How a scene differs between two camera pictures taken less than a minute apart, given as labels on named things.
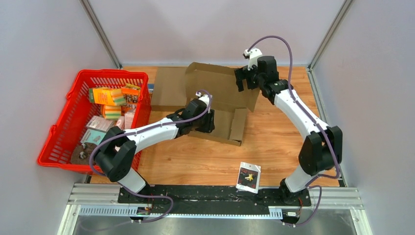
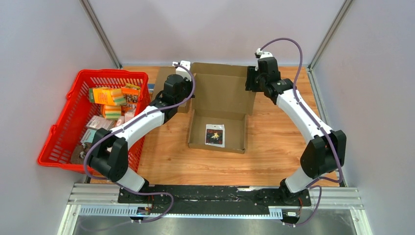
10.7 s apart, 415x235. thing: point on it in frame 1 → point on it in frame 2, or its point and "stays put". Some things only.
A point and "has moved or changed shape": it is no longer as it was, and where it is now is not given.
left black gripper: [209, 126] → [189, 83]
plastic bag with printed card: [248, 177] → [215, 135]
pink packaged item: [99, 123] stays put
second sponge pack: [112, 112] stays put
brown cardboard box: [220, 83] has moved or changed shape
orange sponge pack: [106, 96] stays put
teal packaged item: [93, 136] stays put
